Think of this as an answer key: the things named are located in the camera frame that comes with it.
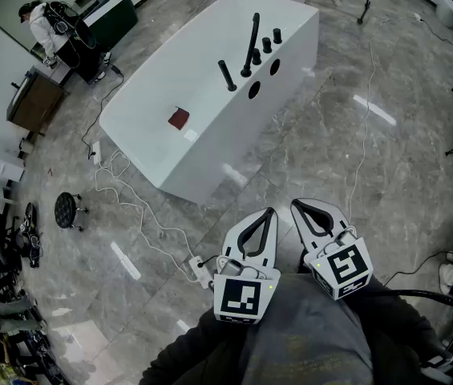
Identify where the person's left forearm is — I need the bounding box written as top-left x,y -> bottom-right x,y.
140,310 -> 251,385

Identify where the black round stool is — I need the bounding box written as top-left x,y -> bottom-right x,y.
54,192 -> 89,232

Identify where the black curved faucet spout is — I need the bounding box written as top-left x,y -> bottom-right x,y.
240,13 -> 261,78

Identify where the black rig cable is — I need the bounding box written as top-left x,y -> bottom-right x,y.
370,289 -> 453,308

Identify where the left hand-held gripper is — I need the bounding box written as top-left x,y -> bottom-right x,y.
212,207 -> 282,326

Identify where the black floor cable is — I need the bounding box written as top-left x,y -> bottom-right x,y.
80,64 -> 125,160

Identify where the white bathtub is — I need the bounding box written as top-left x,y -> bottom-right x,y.
98,0 -> 320,205

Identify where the wooden cabinet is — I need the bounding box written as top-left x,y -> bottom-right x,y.
6,67 -> 70,136

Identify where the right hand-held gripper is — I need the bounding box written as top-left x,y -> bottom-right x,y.
290,197 -> 373,302

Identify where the white cylindrical appliance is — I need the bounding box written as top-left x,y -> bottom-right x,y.
435,0 -> 453,27

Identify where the red cloth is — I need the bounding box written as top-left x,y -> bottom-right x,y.
168,105 -> 191,131

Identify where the white floor cable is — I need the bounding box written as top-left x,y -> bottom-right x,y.
95,148 -> 215,284

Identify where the person's grey shirt torso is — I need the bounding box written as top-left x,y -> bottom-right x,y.
241,270 -> 374,385

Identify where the person's right forearm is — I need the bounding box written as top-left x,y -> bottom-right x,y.
344,273 -> 451,385

